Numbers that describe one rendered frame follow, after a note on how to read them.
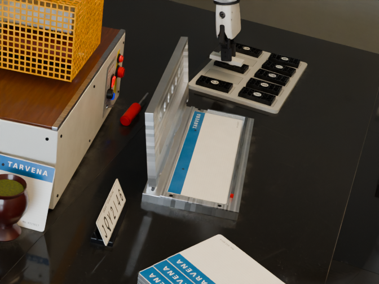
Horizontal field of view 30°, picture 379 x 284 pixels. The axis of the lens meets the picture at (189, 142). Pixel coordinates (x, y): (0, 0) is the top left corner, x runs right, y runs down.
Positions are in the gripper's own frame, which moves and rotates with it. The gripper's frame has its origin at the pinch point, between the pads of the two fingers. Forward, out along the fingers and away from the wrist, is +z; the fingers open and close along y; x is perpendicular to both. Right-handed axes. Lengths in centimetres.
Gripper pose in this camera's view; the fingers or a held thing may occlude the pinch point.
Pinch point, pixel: (228, 52)
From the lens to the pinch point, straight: 208.0
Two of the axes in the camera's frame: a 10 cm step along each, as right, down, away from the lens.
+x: -9.4, -1.0, 3.2
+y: 3.3, -4.3, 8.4
